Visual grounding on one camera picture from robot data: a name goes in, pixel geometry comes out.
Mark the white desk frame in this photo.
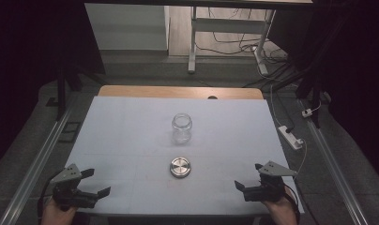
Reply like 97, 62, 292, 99
187, 6, 277, 76

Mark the wooden table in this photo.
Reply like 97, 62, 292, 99
98, 84, 265, 100

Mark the black power cable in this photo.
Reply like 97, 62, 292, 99
273, 92, 296, 133

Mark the aluminium floor rail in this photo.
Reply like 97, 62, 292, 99
298, 98, 371, 225
0, 106, 76, 225

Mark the tangle of dark cables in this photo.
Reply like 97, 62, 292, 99
195, 7, 289, 65

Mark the round silver metal lid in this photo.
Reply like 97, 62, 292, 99
169, 156, 192, 179

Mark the white power strip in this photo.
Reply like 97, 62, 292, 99
278, 125, 305, 151

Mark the white table mat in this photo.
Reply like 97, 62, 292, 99
65, 96, 306, 218

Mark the grey cabinet panel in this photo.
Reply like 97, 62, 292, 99
84, 3, 170, 52

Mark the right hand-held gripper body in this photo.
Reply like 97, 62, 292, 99
243, 160, 298, 203

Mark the black metal stand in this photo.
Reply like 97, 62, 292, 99
46, 60, 106, 122
262, 59, 327, 129

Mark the dark curtain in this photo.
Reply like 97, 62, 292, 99
267, 0, 379, 188
0, 0, 106, 173

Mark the thin white cable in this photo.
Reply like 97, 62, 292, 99
269, 83, 309, 176

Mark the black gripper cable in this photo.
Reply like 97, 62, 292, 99
37, 174, 62, 223
283, 183, 302, 221

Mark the person's left hand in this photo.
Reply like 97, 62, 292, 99
39, 196, 79, 225

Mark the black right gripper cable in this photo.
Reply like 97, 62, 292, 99
283, 183, 302, 221

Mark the person's right hand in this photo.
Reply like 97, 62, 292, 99
261, 193, 297, 225

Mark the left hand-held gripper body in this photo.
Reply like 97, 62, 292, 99
50, 162, 99, 213

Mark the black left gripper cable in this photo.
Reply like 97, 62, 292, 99
37, 174, 62, 223

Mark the clear glass jar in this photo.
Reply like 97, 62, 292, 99
171, 112, 193, 145

